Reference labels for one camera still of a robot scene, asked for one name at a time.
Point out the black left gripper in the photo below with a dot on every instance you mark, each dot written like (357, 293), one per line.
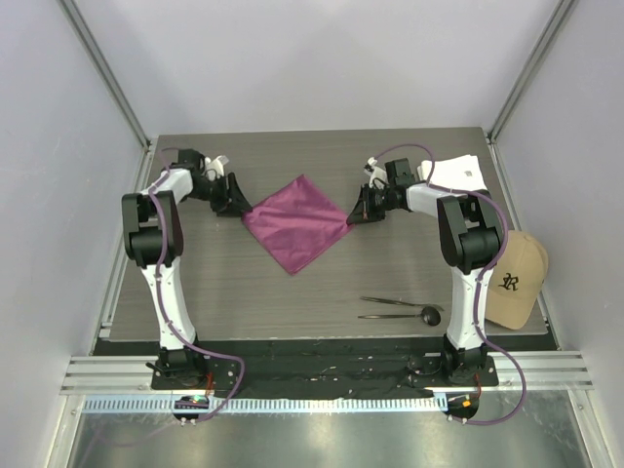
(234, 196)

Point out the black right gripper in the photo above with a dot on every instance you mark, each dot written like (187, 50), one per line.
(371, 214)

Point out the magenta cloth napkin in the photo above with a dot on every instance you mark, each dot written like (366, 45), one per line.
(297, 224)

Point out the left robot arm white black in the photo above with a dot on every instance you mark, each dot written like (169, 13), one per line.
(153, 240)

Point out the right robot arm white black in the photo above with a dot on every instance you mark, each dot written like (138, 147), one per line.
(471, 233)

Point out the dark metal fork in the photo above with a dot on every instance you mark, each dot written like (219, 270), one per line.
(400, 303)

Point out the white folded towel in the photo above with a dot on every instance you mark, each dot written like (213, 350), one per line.
(460, 173)

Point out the dark metal spoon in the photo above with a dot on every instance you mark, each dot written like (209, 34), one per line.
(429, 315)

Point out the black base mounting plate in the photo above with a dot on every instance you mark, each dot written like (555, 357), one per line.
(352, 368)

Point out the tan baseball cap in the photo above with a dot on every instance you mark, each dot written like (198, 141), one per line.
(516, 281)

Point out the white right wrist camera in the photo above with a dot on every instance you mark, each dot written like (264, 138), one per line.
(377, 175)

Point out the aluminium front rail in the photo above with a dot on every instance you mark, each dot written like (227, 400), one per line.
(543, 370)

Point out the slotted cable duct strip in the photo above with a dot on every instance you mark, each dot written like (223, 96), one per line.
(178, 404)

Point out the aluminium frame post left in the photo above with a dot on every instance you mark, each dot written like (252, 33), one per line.
(90, 44)

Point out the aluminium frame post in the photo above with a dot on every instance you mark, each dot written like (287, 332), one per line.
(538, 54)
(90, 44)

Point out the aluminium frame post right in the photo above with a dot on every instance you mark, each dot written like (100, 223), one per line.
(538, 54)

